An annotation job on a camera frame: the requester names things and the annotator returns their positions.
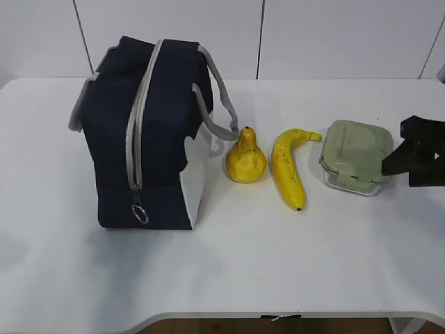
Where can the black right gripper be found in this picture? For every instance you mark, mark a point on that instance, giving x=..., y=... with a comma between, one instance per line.
x=424, y=161

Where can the glass container green lid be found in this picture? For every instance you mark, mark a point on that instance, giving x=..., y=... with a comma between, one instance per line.
x=352, y=156

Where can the yellow banana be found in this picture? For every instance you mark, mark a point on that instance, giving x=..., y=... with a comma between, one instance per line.
x=284, y=169

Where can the yellow pear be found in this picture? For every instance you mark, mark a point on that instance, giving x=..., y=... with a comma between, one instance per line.
x=245, y=161

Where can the navy insulated lunch bag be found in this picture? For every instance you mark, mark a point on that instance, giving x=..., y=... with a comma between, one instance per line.
x=149, y=113

